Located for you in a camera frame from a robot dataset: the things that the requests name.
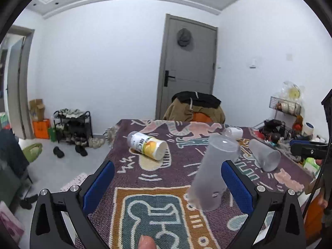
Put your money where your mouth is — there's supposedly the green slipper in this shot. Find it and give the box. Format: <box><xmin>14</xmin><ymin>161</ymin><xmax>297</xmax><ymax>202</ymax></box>
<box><xmin>22</xmin><ymin>143</ymin><xmax>43</xmax><ymax>163</ymax></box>

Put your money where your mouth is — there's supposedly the white wall switch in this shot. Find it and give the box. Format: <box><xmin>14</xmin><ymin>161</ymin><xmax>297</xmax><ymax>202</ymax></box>
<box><xmin>249</xmin><ymin>59</ymin><xmax>257</xmax><ymax>69</ymax></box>

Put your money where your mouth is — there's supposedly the yellow white label bottle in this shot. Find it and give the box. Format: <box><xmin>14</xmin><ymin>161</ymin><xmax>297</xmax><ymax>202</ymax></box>
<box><xmin>127</xmin><ymin>132</ymin><xmax>168</xmax><ymax>161</ymax></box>

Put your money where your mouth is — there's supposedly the black garment on chair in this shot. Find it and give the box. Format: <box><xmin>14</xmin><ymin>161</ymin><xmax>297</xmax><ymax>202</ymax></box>
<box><xmin>172</xmin><ymin>91</ymin><xmax>221</xmax><ymax>109</ymax></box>

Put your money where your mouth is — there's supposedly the black door handle lock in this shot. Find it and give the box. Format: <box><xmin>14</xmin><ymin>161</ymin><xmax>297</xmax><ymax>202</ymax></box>
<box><xmin>164</xmin><ymin>70</ymin><xmax>176</xmax><ymax>87</ymax></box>

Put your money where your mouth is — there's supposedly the frosted cup with cartoon sticker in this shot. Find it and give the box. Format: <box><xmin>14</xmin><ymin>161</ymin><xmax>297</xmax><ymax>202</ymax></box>
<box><xmin>187</xmin><ymin>135</ymin><xmax>240</xmax><ymax>211</ymax></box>

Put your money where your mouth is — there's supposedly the frosted plastic cup right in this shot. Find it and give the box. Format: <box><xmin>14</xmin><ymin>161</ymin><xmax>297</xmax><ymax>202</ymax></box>
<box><xmin>249</xmin><ymin>139</ymin><xmax>281</xmax><ymax>172</ymax></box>

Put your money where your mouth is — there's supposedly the grey interior door left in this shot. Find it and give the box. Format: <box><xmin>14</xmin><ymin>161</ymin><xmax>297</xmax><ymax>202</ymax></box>
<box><xmin>5</xmin><ymin>25</ymin><xmax>34</xmax><ymax>139</ymax></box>

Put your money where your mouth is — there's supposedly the black desk wire rack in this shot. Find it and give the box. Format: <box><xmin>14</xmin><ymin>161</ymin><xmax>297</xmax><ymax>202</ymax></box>
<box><xmin>258</xmin><ymin>119</ymin><xmax>293</xmax><ymax>140</ymax></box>

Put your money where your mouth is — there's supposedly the green tissue pack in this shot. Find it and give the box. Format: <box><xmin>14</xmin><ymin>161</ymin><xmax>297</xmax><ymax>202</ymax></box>
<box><xmin>303</xmin><ymin>157</ymin><xmax>320</xmax><ymax>176</ymax></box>

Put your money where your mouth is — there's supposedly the orange chair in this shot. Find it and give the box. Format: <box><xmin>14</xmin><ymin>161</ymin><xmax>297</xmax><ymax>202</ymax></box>
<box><xmin>192</xmin><ymin>112</ymin><xmax>213</xmax><ymax>123</ymax></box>

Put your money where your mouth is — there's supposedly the clear plastic bag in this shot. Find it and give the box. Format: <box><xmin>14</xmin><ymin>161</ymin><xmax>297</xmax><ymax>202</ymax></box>
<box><xmin>279</xmin><ymin>81</ymin><xmax>304</xmax><ymax>104</ymax></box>

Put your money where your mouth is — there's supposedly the white label clear bottle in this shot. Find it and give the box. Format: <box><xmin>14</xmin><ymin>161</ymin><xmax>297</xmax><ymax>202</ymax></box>
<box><xmin>222</xmin><ymin>127</ymin><xmax>243</xmax><ymax>140</ymax></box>

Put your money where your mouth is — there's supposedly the pink cartoon cushion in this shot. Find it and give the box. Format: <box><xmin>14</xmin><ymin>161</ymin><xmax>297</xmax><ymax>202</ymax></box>
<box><xmin>0</xmin><ymin>201</ymin><xmax>25</xmax><ymax>244</ymax></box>

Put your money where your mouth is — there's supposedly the black wire wall basket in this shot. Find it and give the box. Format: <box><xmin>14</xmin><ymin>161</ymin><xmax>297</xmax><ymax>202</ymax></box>
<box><xmin>269</xmin><ymin>96</ymin><xmax>302</xmax><ymax>116</ymax></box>

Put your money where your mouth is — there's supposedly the black shoe rack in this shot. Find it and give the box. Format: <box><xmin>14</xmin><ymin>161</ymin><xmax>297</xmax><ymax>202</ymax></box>
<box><xmin>52</xmin><ymin>109</ymin><xmax>93</xmax><ymax>146</ymax></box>

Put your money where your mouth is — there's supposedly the black shoe on floor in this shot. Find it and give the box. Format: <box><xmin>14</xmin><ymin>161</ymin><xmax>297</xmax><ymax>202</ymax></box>
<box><xmin>53</xmin><ymin>146</ymin><xmax>65</xmax><ymax>159</ymax></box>

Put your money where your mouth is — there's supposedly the orange paper bag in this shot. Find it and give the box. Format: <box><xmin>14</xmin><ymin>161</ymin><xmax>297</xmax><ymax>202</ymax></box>
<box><xmin>33</xmin><ymin>119</ymin><xmax>50</xmax><ymax>139</ymax></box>

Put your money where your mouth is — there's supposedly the black haired doll figure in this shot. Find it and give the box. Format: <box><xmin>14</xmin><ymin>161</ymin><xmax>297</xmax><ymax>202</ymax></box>
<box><xmin>270</xmin><ymin>133</ymin><xmax>280</xmax><ymax>146</ymax></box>

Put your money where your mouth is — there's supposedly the grey entrance door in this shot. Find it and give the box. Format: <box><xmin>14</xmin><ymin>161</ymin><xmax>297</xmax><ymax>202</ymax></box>
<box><xmin>155</xmin><ymin>14</ymin><xmax>218</xmax><ymax>119</ymax></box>

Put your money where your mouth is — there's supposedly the brown plush toy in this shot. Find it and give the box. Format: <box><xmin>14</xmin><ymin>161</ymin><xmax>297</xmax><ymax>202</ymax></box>
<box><xmin>292</xmin><ymin>115</ymin><xmax>303</xmax><ymax>134</ymax></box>

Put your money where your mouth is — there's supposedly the white tape roll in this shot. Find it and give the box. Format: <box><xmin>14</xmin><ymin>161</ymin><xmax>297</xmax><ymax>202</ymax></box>
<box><xmin>303</xmin><ymin>122</ymin><xmax>315</xmax><ymax>136</ymax></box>

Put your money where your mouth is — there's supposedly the person's thumb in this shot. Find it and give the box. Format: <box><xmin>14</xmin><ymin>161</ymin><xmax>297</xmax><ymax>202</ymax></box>
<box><xmin>138</xmin><ymin>235</ymin><xmax>156</xmax><ymax>249</ymax></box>

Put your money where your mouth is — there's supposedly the cardboard box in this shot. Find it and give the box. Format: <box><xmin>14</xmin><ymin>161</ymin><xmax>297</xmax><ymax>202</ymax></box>
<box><xmin>29</xmin><ymin>99</ymin><xmax>45</xmax><ymax>121</ymax></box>

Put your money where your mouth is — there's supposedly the grey knitted cloth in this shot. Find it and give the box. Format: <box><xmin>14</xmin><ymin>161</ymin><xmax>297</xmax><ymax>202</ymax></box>
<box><xmin>276</xmin><ymin>142</ymin><xmax>302</xmax><ymax>163</ymax></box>

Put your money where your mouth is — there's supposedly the grey hat on door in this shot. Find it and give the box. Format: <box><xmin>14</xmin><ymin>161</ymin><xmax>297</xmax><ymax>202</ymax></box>
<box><xmin>177</xmin><ymin>28</ymin><xmax>194</xmax><ymax>51</ymax></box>

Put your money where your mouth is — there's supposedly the patterned purple woven blanket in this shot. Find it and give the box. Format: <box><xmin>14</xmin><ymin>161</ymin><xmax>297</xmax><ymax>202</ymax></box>
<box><xmin>87</xmin><ymin>118</ymin><xmax>316</xmax><ymax>249</ymax></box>

